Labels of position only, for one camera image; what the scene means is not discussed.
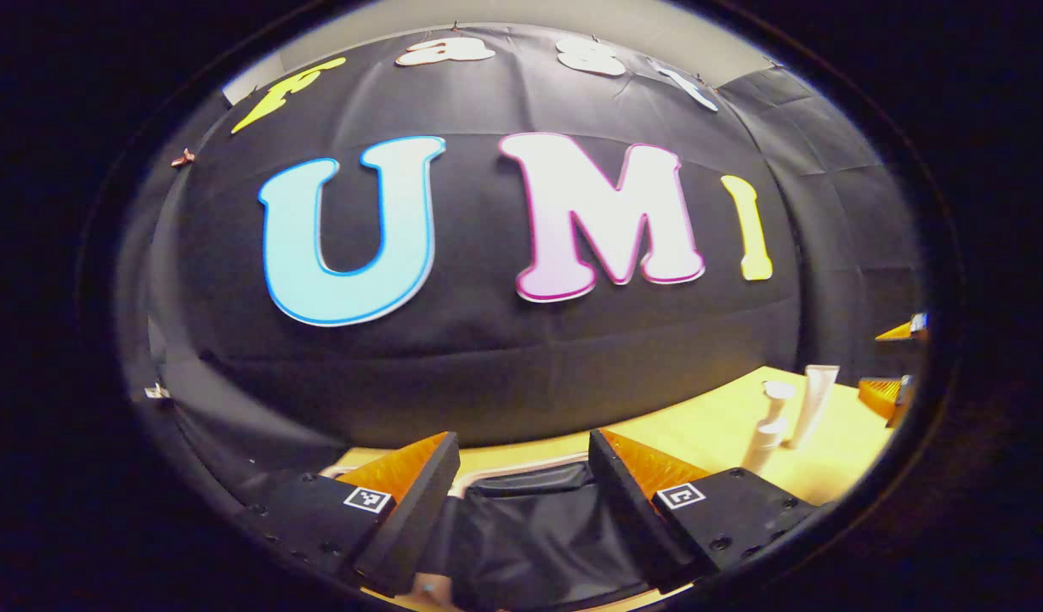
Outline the white squeeze tube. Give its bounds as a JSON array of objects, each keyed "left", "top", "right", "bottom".
[{"left": 785, "top": 364, "right": 841, "bottom": 450}]

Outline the black backdrop cloth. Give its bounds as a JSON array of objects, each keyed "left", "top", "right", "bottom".
[{"left": 117, "top": 21, "right": 926, "bottom": 502}]

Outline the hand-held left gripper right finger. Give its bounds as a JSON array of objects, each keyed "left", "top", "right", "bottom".
[{"left": 587, "top": 428, "right": 828, "bottom": 596}]

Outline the pink suitcase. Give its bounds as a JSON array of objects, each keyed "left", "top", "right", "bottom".
[{"left": 320, "top": 453, "right": 696, "bottom": 612}]

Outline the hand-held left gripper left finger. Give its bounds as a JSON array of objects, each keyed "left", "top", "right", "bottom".
[{"left": 232, "top": 431, "right": 461, "bottom": 598}]

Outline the white pump bottle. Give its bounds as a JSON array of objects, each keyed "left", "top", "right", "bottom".
[{"left": 740, "top": 380, "right": 796, "bottom": 474}]

